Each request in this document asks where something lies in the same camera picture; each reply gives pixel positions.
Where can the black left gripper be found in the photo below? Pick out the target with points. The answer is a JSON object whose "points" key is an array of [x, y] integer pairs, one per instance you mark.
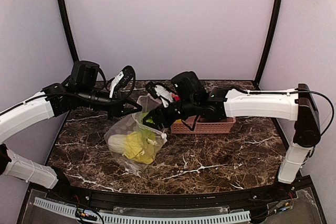
{"points": [[115, 108]]}

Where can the black frame post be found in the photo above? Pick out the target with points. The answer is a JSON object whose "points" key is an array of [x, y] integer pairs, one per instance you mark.
{"points": [[67, 30], [268, 41]]}

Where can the green toy chayote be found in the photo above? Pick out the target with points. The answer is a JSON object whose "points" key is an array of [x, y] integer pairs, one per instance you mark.
{"points": [[147, 119]]}

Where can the yellow toy napa cabbage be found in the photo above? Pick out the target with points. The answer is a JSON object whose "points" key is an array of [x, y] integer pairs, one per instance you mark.
{"points": [[139, 146]]}

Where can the black left frame post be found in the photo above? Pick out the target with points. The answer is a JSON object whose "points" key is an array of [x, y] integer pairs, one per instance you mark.
{"points": [[67, 30]]}

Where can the clear zip top bag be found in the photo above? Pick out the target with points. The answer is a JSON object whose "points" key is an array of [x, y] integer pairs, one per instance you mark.
{"points": [[133, 122]]}

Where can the pink perforated plastic basket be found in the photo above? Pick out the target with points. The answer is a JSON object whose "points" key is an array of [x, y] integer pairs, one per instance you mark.
{"points": [[207, 127]]}

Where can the black curved front rail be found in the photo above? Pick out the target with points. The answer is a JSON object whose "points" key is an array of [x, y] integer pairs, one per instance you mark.
{"points": [[255, 199]]}

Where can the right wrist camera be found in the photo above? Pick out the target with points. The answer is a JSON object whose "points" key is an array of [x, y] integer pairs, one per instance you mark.
{"points": [[159, 91]]}

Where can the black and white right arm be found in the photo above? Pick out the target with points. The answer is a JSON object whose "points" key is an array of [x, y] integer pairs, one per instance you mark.
{"points": [[295, 105]]}

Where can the white slotted cable duct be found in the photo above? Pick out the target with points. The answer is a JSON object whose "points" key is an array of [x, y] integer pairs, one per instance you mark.
{"points": [[136, 215]]}

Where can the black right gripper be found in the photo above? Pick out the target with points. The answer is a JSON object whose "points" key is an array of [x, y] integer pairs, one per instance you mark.
{"points": [[159, 115]]}

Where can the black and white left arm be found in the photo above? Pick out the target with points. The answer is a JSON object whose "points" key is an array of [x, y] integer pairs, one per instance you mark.
{"points": [[77, 90]]}

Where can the black right frame post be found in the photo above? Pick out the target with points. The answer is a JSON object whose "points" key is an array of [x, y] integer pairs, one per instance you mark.
{"points": [[268, 41]]}

